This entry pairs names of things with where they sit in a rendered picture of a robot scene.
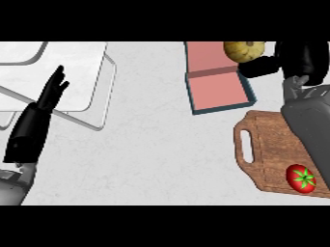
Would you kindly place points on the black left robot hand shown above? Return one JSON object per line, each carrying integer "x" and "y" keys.
{"x": 30, "y": 131}

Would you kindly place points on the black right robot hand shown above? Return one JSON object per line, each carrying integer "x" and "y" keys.
{"x": 303, "y": 59}

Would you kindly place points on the yellow squash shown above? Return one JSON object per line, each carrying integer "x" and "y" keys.
{"x": 243, "y": 50}

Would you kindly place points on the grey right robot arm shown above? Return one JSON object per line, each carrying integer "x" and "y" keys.
{"x": 321, "y": 128}

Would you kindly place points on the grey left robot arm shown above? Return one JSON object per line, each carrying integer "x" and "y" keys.
{"x": 5, "y": 185}

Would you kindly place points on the pink box with teal rim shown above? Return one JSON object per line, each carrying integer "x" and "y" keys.
{"x": 217, "y": 90}

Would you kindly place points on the brown wooden cutting board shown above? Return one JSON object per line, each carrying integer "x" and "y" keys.
{"x": 272, "y": 144}

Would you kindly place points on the large white tray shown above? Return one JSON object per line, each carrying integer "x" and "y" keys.
{"x": 77, "y": 74}

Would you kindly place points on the small white tray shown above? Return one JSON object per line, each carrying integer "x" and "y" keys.
{"x": 9, "y": 51}

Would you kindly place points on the red tomato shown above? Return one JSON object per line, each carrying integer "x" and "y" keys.
{"x": 302, "y": 178}

